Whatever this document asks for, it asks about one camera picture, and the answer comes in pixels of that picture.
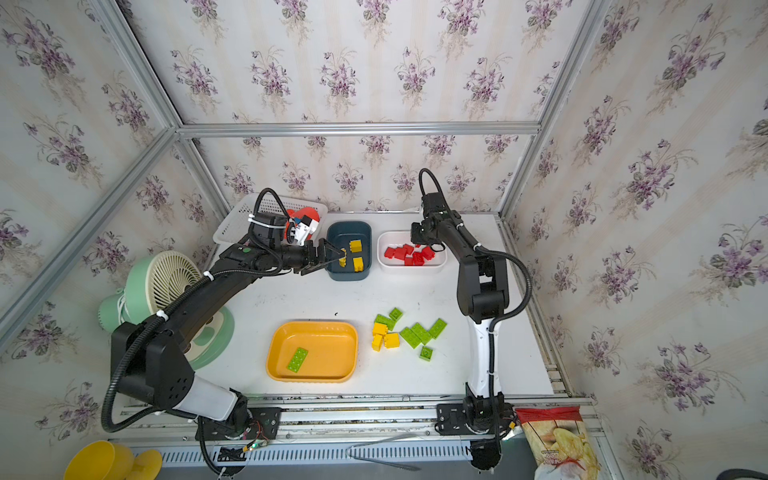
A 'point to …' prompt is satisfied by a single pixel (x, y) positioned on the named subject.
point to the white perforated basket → (236, 224)
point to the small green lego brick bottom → (426, 353)
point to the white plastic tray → (395, 239)
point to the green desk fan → (153, 280)
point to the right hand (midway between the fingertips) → (430, 235)
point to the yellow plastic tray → (332, 351)
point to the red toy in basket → (304, 215)
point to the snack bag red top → (558, 443)
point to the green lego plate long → (410, 337)
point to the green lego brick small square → (395, 314)
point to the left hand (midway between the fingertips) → (337, 259)
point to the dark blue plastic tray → (356, 238)
